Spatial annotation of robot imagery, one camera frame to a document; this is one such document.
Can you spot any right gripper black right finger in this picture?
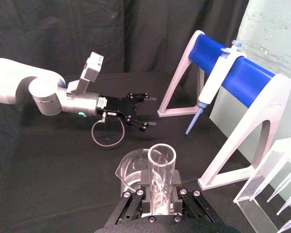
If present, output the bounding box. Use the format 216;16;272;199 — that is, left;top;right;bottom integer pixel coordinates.
171;169;225;224

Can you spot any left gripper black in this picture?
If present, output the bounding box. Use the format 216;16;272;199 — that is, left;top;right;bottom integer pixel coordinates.
96;92;157;133

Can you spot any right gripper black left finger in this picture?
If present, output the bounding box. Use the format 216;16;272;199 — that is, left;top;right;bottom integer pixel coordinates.
104;170;152;228

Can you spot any clear glass cylinder tube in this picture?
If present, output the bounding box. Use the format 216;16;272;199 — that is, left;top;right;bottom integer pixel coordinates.
147;143;177;216

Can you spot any clear glass beaker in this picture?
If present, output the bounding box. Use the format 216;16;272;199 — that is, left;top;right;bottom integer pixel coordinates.
115;148;161;195

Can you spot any clear acrylic rack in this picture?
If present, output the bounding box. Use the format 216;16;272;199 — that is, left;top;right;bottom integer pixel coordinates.
233;131;291;233

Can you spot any white pipette with blue tip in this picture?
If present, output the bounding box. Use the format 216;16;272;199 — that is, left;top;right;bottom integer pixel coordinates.
185;40;247;136

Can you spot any black table cloth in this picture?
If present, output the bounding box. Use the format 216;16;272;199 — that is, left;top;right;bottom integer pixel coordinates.
0;0;291;233

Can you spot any white stand with blue bar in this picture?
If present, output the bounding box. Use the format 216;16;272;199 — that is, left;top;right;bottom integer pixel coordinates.
157;30;291;191

